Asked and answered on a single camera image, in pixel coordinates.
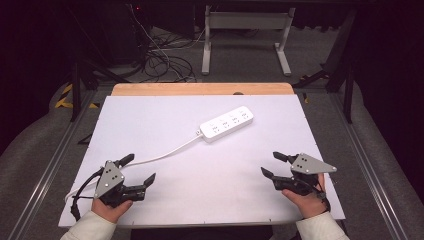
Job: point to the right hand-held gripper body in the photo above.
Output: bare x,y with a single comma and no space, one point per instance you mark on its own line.
308,166

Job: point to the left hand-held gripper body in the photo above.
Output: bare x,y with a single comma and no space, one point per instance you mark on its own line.
108,180

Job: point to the wooden table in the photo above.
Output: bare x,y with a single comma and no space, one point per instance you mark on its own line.
200,89

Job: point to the yellow black hazard tape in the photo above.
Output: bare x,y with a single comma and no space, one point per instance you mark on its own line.
63,101

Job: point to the aluminium rail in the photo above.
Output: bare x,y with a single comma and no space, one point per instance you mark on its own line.
50,173
370,173

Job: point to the white metal desk frame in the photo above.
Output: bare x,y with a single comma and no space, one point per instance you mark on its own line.
246,20

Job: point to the black metal stand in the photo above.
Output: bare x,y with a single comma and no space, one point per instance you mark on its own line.
76,90
348,90

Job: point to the person's right hand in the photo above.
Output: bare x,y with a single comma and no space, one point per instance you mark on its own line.
308,203

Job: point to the white power strip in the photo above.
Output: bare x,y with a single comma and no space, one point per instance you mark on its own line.
226,124

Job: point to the white board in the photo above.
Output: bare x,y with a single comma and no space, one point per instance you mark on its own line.
206,180

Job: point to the person's left hand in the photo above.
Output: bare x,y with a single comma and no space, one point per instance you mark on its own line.
110,210

